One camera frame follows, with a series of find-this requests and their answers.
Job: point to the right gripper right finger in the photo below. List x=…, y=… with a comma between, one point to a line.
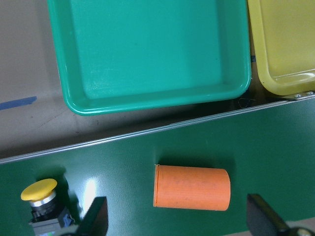
x=262, y=220

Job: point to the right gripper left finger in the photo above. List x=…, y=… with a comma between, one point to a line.
x=95, y=222

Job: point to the plain orange cylinder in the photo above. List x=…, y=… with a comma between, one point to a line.
x=191, y=188

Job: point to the green conveyor belt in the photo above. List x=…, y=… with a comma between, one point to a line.
x=268, y=150

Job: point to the green tray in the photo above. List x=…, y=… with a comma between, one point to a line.
x=126, y=55

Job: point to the yellow tray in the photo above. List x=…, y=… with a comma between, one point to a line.
x=283, y=34

